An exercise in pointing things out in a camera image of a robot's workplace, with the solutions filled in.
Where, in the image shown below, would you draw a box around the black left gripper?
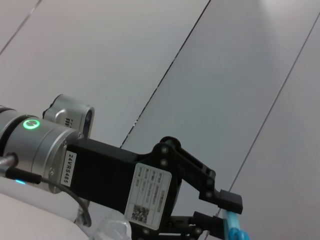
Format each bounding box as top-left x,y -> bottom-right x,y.
65,136 -> 185,240

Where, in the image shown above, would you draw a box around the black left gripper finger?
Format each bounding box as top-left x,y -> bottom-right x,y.
159,135 -> 245,216
139,211 -> 227,240

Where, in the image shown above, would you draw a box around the blue capped scissors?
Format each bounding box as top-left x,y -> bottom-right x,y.
216,209 -> 251,240

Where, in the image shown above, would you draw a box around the translucent green fruit plate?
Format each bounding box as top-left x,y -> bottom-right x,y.
89,209 -> 132,240

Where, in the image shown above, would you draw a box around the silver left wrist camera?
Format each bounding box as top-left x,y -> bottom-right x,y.
41,93 -> 96,140

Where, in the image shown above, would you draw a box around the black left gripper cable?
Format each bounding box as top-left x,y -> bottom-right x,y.
0,153 -> 92,228

